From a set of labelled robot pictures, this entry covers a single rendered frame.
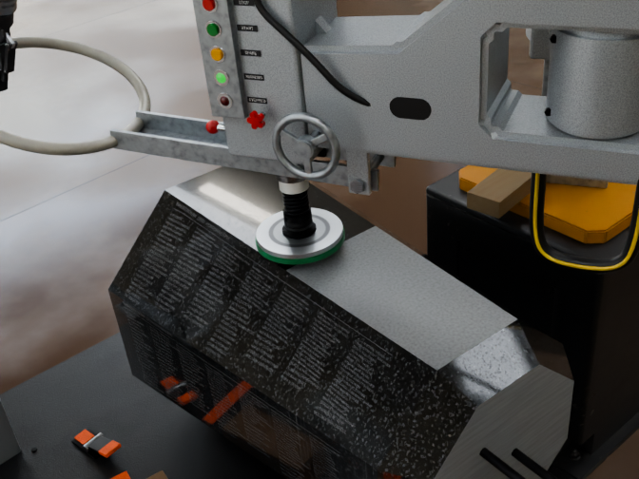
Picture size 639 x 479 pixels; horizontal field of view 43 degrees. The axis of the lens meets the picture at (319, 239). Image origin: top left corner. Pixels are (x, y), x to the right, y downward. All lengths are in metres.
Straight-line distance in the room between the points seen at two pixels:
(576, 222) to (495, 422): 0.66
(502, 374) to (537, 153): 0.45
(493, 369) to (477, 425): 0.12
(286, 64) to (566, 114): 0.54
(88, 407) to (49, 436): 0.16
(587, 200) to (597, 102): 0.79
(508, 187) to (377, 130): 0.66
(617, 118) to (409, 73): 0.38
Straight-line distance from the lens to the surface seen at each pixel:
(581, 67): 1.49
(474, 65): 1.51
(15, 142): 2.00
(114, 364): 3.05
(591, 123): 1.52
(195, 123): 2.02
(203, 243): 2.16
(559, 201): 2.25
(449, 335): 1.71
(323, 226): 1.97
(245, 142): 1.76
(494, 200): 2.14
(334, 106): 1.64
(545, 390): 1.82
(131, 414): 2.83
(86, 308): 3.40
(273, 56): 1.64
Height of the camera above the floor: 1.93
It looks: 33 degrees down
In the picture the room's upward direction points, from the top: 6 degrees counter-clockwise
